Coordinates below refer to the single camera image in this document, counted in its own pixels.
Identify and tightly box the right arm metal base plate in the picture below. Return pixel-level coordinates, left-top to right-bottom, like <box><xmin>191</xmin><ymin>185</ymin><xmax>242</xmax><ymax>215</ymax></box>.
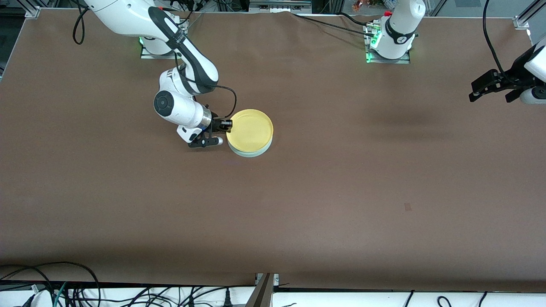
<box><xmin>140</xmin><ymin>36</ymin><xmax>180</xmax><ymax>60</ymax></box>

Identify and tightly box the colourful toy clutter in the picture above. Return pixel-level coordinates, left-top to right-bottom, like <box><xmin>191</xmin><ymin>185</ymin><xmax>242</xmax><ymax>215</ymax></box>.
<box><xmin>352</xmin><ymin>0</ymin><xmax>385</xmax><ymax>12</ymax></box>

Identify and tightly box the pale green round plate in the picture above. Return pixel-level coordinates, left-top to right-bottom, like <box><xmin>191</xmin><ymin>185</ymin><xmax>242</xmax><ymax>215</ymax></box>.
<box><xmin>227</xmin><ymin>137</ymin><xmax>273</xmax><ymax>158</ymax></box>

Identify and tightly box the aluminium corner profile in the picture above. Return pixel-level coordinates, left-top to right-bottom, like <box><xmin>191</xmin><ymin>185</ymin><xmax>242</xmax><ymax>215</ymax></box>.
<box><xmin>23</xmin><ymin>0</ymin><xmax>41</xmax><ymax>20</ymax></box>
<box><xmin>514</xmin><ymin>0</ymin><xmax>546</xmax><ymax>30</ymax></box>

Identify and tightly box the yellow round plate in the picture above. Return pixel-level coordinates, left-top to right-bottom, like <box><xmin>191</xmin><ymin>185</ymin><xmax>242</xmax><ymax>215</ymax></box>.
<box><xmin>226</xmin><ymin>109</ymin><xmax>274</xmax><ymax>153</ymax></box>

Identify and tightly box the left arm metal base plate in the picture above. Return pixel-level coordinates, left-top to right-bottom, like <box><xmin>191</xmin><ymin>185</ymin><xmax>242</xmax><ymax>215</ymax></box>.
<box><xmin>365</xmin><ymin>23</ymin><xmax>411</xmax><ymax>65</ymax></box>

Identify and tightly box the aluminium frame rail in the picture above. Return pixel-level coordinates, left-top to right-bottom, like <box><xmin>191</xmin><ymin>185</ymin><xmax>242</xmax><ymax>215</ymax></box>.
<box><xmin>250</xmin><ymin>0</ymin><xmax>312</xmax><ymax>14</ymax></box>

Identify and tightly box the brown table cover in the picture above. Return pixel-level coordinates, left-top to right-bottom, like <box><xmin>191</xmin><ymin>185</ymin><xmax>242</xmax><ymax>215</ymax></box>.
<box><xmin>0</xmin><ymin>9</ymin><xmax>546</xmax><ymax>293</ymax></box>

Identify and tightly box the aluminium profile bracket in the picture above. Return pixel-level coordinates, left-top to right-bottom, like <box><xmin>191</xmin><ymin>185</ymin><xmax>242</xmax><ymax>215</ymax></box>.
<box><xmin>245</xmin><ymin>273</ymin><xmax>280</xmax><ymax>307</ymax></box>

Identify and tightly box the teal cable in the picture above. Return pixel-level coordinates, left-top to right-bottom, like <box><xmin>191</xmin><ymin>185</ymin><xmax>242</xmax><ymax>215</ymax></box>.
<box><xmin>53</xmin><ymin>281</ymin><xmax>68</xmax><ymax>307</ymax></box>

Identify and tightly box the long black base cable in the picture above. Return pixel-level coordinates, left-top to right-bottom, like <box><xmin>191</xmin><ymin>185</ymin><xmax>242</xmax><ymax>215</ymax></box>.
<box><xmin>292</xmin><ymin>12</ymin><xmax>376</xmax><ymax>35</ymax></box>

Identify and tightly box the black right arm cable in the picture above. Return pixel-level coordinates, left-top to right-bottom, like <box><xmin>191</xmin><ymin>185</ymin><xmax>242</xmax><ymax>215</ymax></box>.
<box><xmin>73</xmin><ymin>0</ymin><xmax>238</xmax><ymax>124</ymax></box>

